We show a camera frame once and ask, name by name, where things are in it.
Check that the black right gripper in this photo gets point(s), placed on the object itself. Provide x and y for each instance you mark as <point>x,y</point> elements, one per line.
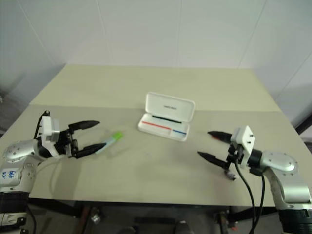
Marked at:
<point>235,153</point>

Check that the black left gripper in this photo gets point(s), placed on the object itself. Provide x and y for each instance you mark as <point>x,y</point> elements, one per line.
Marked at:
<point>64,143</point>

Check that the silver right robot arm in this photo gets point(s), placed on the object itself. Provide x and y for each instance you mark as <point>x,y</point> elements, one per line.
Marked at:
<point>280,162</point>

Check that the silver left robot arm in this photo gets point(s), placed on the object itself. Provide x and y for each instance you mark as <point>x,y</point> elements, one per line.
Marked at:
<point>19,150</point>

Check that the white hinged pencil case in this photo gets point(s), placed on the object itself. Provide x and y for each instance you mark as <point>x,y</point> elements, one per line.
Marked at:
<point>170,106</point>

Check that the small grey eraser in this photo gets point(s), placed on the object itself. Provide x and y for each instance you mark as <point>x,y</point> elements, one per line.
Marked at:
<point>229,175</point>

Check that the green capped highlighter pen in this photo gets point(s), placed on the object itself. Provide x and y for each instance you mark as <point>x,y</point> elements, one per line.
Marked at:
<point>116,136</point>

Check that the blue pen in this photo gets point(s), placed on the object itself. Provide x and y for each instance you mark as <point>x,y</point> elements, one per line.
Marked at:
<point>179,132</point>

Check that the black pen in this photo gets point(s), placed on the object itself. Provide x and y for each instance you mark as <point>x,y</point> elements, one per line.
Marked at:
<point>167,119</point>

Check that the red pen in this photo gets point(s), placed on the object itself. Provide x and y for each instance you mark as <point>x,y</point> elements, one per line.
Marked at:
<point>156,125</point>

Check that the white label blue handwriting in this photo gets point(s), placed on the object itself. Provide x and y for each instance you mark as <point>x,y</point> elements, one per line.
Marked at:
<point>8,176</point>

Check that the dark background pole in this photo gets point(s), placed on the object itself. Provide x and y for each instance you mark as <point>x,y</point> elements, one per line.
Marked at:
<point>304,126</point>

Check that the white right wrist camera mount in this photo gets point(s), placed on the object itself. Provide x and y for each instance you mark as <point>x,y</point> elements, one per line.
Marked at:
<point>246,139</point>

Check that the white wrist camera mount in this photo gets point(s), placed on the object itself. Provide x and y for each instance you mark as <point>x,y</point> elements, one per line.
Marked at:
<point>246,139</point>
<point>48,126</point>

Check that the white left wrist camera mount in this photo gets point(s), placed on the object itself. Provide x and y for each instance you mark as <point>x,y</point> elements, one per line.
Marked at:
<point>48,126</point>

